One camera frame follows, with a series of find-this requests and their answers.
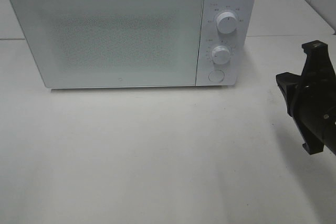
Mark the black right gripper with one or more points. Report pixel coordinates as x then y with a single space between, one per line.
314 108

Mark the white microwave knob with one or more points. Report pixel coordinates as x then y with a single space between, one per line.
221 55
226 22

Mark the white microwave door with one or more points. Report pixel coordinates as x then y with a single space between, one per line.
112 43

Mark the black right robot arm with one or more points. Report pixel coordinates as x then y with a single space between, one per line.
310 98

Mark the white microwave oven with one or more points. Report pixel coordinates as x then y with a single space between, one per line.
211 38

